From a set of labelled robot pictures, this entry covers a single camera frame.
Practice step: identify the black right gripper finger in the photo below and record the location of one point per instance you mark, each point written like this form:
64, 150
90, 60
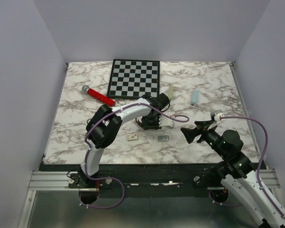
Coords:
190, 134
203, 124

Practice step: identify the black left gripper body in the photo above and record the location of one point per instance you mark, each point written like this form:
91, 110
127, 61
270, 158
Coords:
151, 122

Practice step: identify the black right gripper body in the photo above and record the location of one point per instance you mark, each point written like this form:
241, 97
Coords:
212, 137

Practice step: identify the grey staple strip tray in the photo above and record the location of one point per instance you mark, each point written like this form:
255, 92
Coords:
163, 138

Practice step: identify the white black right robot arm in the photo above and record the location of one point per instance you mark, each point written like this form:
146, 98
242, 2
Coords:
237, 174

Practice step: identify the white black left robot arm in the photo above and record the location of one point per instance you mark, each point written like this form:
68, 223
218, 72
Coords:
103, 127

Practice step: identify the light blue stapler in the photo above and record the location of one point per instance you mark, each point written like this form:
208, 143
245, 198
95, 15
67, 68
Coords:
194, 98

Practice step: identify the pale green stapler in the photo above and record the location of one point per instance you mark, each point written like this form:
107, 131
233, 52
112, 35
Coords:
170, 92

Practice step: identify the small staple box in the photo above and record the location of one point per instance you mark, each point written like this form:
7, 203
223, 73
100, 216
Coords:
132, 137

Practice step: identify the black white chessboard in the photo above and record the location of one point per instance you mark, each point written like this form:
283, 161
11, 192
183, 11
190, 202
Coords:
131, 79

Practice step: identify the red glitter toy microphone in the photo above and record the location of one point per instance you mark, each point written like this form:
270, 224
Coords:
98, 96

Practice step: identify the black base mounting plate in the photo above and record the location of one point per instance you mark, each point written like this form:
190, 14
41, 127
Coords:
140, 180

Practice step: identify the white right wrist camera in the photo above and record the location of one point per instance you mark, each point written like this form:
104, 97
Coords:
216, 115

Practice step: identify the aluminium rail right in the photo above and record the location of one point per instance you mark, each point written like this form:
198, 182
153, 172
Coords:
269, 177

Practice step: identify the aluminium rail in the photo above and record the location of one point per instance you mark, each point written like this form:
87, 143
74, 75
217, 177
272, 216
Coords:
49, 181
269, 177

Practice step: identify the aluminium rail left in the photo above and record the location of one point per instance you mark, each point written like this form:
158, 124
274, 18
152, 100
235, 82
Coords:
49, 181

